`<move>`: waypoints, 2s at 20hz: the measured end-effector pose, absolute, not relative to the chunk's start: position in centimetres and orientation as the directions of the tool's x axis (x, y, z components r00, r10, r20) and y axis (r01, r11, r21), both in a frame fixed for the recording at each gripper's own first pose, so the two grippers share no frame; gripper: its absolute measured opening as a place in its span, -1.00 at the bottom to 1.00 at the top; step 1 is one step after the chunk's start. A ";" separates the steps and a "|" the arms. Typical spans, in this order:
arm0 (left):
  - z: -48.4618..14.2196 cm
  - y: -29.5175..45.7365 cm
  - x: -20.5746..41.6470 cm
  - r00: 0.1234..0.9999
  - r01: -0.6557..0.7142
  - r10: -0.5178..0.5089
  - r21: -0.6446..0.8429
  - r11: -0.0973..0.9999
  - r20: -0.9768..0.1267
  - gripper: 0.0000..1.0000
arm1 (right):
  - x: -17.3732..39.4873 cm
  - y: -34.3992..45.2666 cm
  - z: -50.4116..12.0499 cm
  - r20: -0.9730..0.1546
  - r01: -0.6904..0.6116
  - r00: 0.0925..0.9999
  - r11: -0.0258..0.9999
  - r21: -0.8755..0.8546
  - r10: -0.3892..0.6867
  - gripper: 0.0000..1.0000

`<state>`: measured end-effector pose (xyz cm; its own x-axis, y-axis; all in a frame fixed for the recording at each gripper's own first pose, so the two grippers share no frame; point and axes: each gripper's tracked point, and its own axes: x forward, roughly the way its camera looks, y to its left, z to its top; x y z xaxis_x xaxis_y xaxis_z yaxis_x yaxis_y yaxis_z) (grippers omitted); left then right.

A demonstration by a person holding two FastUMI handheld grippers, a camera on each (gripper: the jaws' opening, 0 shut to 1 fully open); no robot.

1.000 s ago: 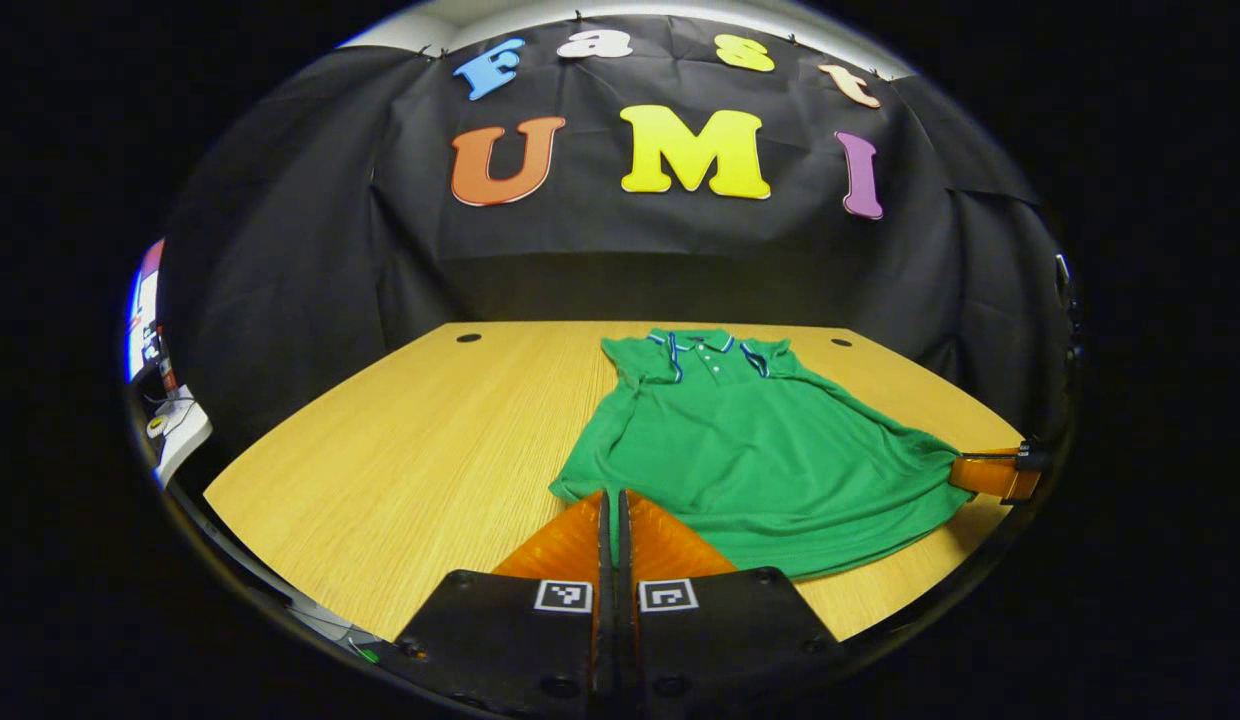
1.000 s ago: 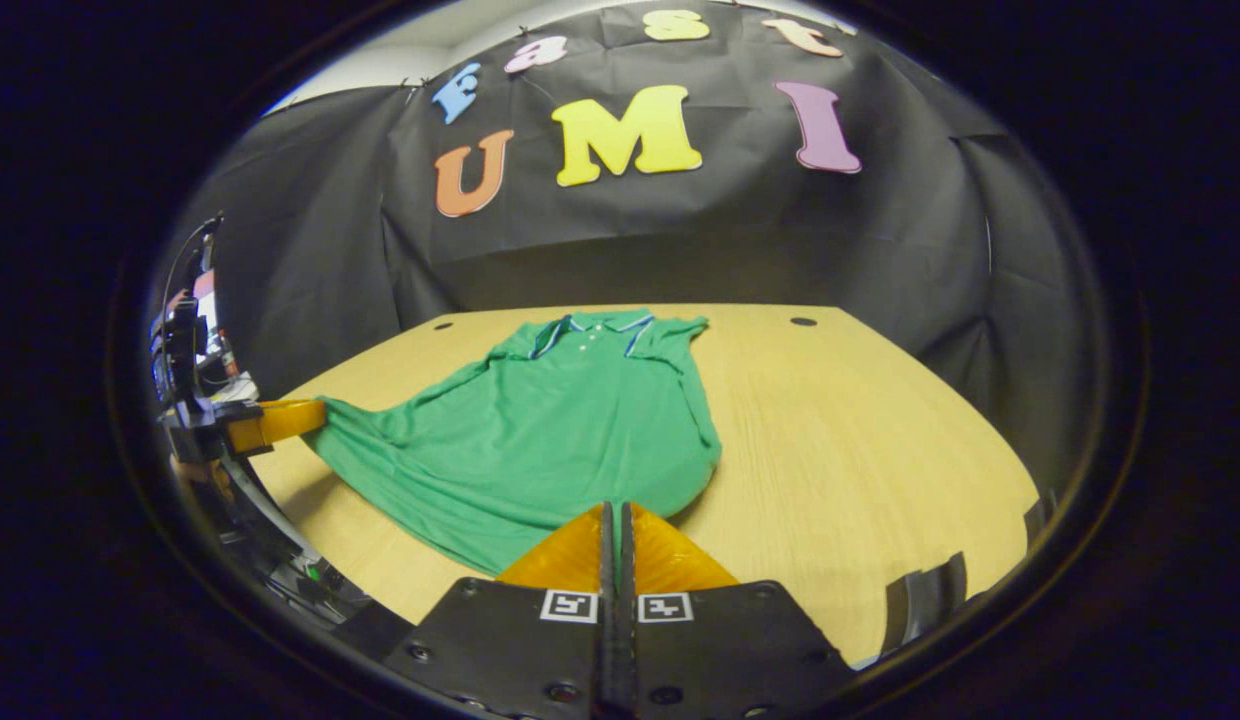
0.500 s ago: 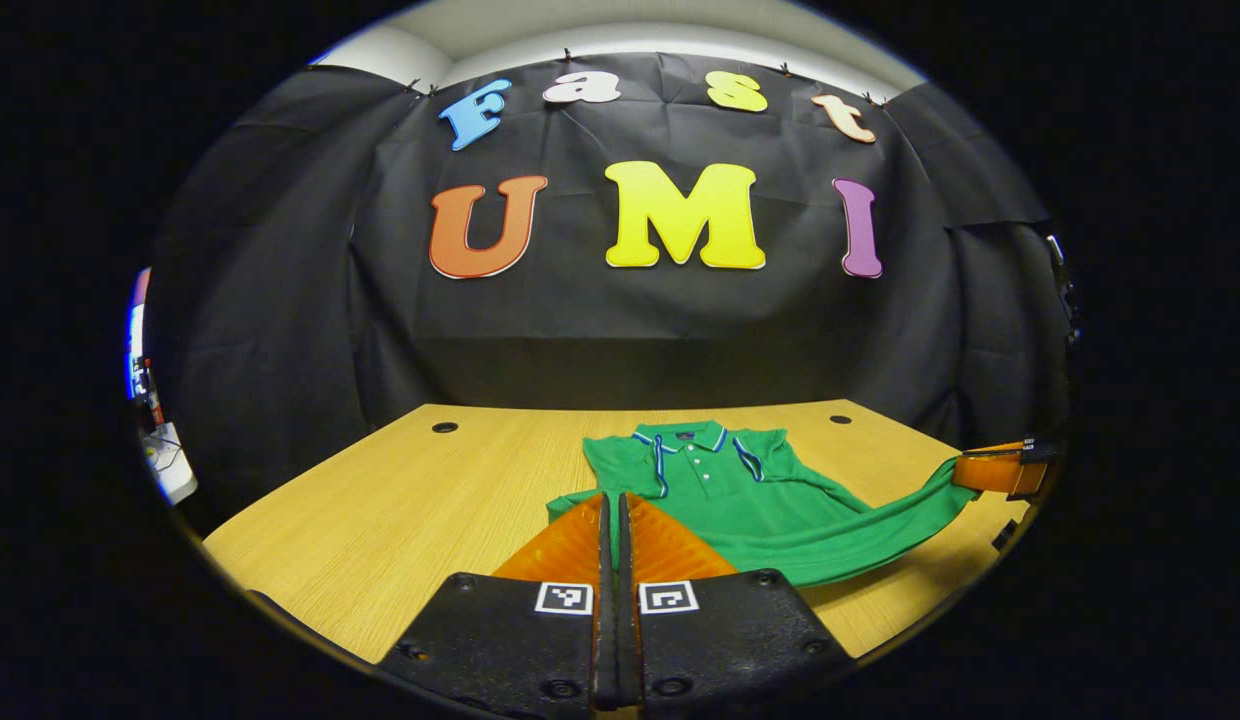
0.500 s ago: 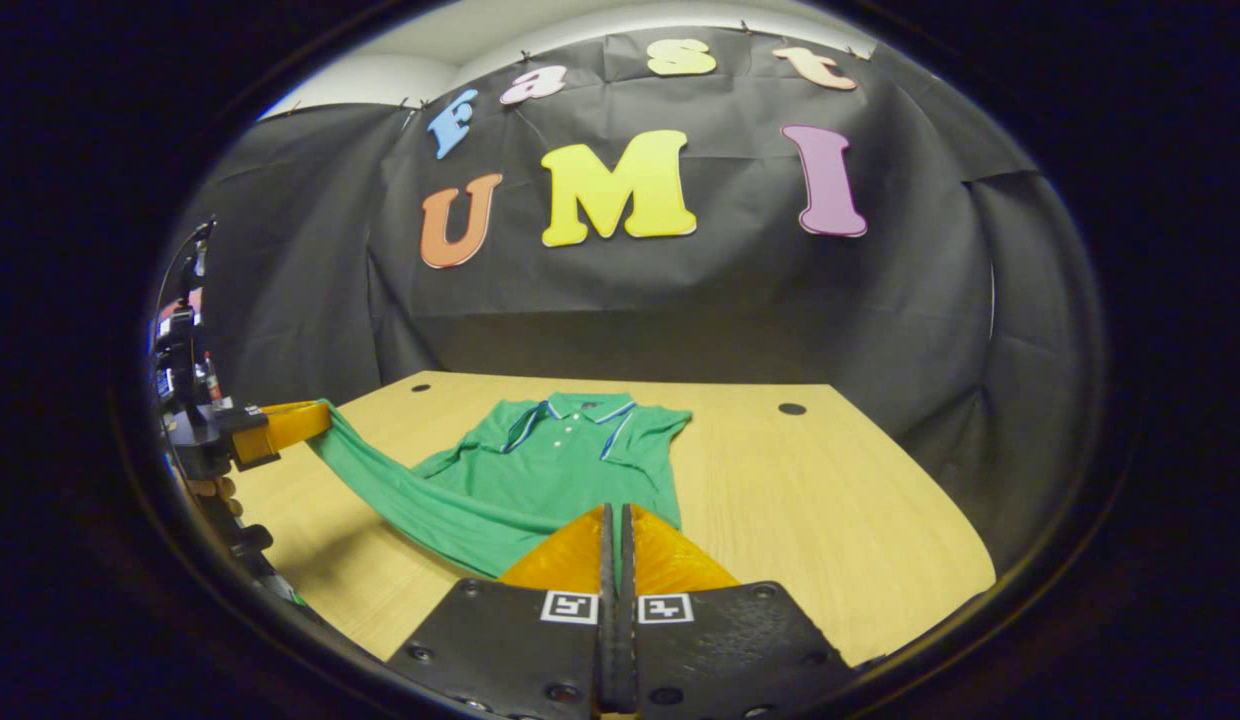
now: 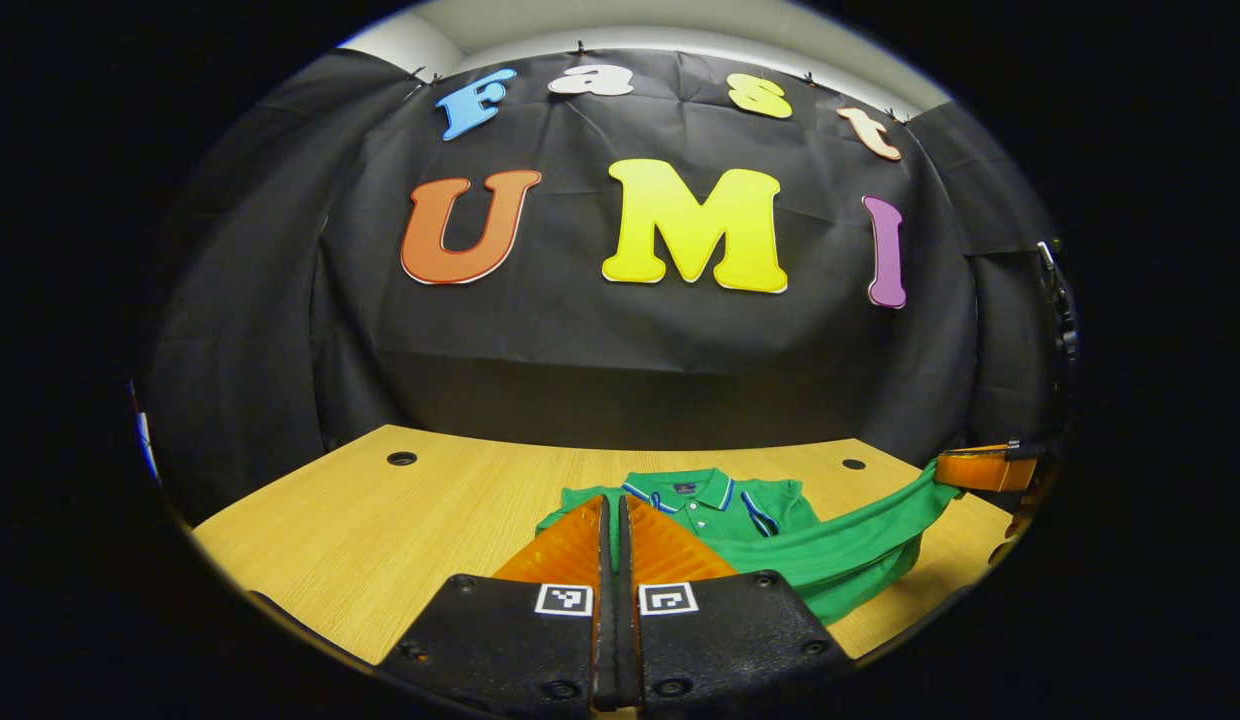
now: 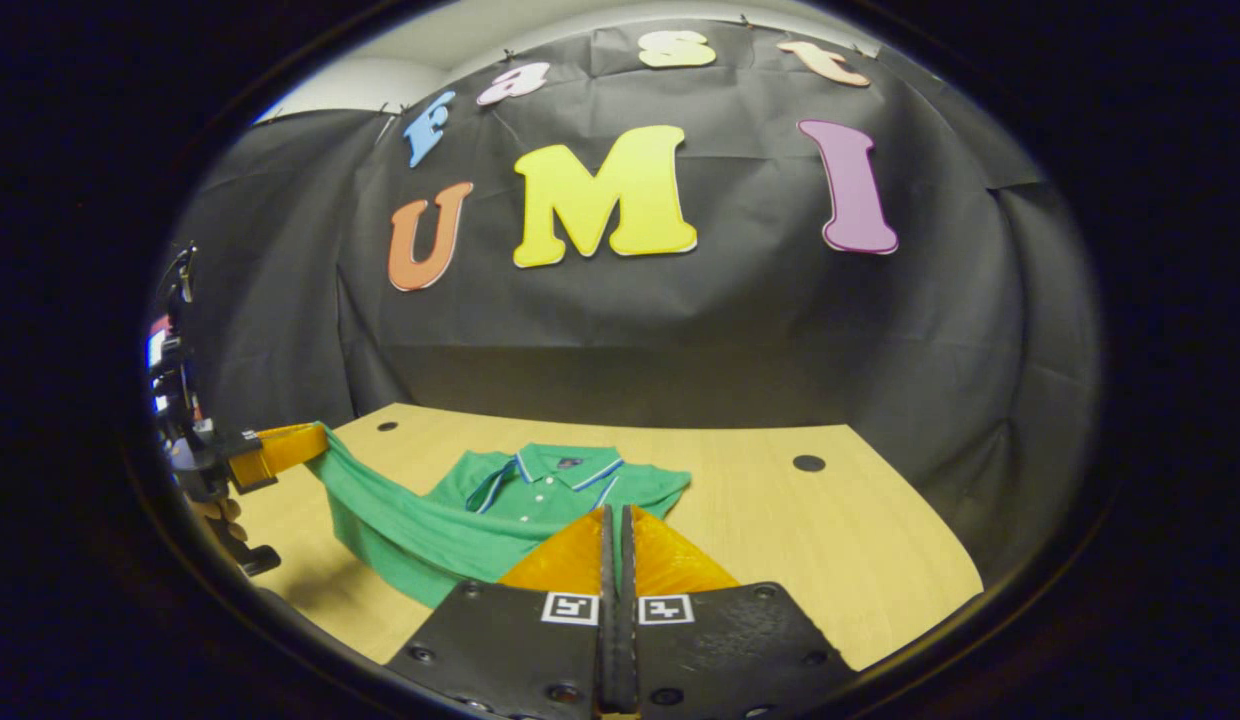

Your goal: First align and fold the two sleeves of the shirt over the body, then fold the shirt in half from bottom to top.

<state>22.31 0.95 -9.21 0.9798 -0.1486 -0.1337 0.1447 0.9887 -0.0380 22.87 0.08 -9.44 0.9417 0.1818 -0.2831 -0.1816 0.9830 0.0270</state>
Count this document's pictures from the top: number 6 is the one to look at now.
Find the computer monitor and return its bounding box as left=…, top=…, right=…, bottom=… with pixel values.
left=147, top=318, right=181, bottom=413

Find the green T-shirt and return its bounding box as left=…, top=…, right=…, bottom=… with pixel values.
left=308, top=422, right=693, bottom=609

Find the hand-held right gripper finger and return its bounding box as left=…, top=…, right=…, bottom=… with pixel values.
left=383, top=504, right=619, bottom=720
left=618, top=504, right=863, bottom=720

